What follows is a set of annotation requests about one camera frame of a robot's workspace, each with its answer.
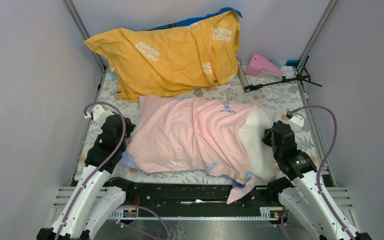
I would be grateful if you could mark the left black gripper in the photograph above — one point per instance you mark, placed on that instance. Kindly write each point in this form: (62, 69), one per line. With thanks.
(130, 125)

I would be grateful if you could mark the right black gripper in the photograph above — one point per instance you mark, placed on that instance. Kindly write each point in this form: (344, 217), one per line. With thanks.
(266, 138)

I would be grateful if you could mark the white pillow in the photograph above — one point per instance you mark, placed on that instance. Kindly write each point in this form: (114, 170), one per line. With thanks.
(251, 135)

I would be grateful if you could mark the blue Elsa pillowcase pink inside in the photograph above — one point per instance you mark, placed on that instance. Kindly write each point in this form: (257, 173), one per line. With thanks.
(193, 134)

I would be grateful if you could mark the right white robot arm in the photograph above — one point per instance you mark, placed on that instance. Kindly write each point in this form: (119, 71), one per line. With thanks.
(302, 192)

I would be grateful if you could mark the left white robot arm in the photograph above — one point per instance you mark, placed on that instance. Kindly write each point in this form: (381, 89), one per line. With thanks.
(84, 215)

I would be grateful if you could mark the yellow Mickey Mouse pillow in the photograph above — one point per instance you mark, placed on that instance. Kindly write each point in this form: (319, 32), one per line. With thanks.
(172, 61)

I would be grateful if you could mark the blue cloth behind pillow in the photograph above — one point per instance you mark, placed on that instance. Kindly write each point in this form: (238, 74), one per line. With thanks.
(190, 21)

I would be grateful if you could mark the floral patterned mat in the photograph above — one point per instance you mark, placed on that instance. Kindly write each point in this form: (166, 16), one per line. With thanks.
(282, 97)

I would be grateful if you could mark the black tripod stand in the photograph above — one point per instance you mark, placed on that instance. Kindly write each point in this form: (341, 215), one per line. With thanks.
(302, 75)

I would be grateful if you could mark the metal cylinder rod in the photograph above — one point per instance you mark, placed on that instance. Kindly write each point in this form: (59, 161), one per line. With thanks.
(242, 77)

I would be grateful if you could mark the pink wedge block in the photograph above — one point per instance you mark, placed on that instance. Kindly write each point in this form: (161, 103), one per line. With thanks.
(259, 66)

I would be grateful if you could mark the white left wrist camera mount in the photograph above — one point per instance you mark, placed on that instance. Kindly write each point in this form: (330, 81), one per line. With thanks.
(98, 114)

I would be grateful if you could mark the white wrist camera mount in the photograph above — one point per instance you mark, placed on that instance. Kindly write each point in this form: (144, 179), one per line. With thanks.
(98, 114)
(295, 121)

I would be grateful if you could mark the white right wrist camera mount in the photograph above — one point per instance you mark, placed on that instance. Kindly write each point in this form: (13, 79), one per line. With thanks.
(295, 121)

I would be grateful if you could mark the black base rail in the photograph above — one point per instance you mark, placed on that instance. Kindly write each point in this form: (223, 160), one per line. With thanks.
(184, 201)

